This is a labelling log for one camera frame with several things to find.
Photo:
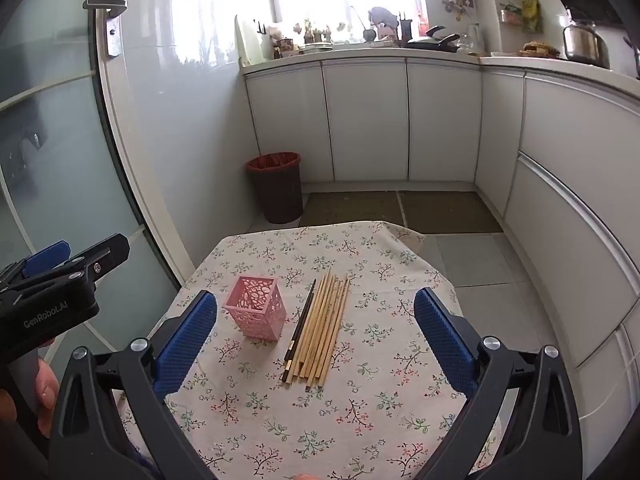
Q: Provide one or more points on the bamboo chopstick four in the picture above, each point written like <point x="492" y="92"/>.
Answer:
<point x="324" y="309"/>

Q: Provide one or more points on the green snack bag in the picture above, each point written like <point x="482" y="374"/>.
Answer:
<point x="532" y="17"/>

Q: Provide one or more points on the bamboo chopstick six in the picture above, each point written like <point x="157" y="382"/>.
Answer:
<point x="327" y="329"/>

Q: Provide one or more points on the metal door handle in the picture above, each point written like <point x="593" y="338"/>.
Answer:
<point x="112" y="11"/>

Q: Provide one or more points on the bamboo chopstick one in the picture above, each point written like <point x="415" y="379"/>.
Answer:
<point x="300" y="352"/>

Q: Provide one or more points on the bamboo chopstick two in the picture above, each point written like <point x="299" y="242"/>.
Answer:
<point x="315" y="319"/>

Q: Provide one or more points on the black chopstick two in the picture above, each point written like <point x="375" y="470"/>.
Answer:
<point x="287" y="367"/>

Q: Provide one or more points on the glass sliding door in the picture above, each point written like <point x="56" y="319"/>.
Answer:
<point x="59" y="180"/>

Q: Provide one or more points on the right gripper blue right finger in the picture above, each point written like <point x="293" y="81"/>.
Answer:
<point x="471" y="368"/>

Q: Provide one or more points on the floral tablecloth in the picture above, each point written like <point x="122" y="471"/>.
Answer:
<point x="350" y="390"/>

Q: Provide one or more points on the bamboo chopstick three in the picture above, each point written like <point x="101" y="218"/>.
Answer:
<point x="304" y="370"/>

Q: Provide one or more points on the person left hand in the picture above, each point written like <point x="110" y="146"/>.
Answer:
<point x="45" y="389"/>

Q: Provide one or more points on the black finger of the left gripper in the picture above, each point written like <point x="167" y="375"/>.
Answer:
<point x="100" y="259"/>

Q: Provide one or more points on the bamboo chopstick eight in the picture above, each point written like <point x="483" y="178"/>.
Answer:
<point x="335" y="328"/>

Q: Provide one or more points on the black frying pan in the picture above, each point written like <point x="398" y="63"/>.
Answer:
<point x="448" y="43"/>

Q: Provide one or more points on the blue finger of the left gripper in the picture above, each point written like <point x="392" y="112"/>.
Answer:
<point x="47" y="259"/>

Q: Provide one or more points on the dark trash bin red liner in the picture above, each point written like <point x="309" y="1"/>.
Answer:
<point x="276" y="181"/>

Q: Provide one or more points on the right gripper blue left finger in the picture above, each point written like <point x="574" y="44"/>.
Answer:
<point x="151" y="369"/>

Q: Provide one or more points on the black chopstick one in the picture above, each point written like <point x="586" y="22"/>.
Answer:
<point x="289" y="355"/>

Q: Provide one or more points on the pink perforated utensil holder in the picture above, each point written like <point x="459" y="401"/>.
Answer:
<point x="256" y="306"/>

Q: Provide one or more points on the steel kettle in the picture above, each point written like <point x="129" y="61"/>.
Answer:
<point x="582" y="44"/>

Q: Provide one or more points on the bamboo chopstick five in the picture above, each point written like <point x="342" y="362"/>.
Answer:
<point x="324" y="324"/>

